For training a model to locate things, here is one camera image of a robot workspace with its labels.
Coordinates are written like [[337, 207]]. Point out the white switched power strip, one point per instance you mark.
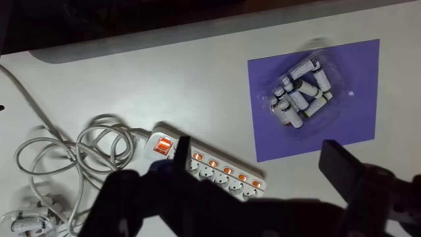
[[210, 168]]

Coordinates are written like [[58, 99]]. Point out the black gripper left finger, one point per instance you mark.
[[181, 153]]

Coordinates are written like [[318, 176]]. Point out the clear plastic container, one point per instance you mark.
[[337, 96]]

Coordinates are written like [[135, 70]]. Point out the white plug adapter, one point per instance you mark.
[[30, 224]]

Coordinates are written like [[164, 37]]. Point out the white cylindrical tube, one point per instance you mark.
[[292, 114], [316, 107], [302, 68], [322, 79], [308, 88], [297, 100]]

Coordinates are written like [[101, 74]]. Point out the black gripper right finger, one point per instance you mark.
[[339, 164]]

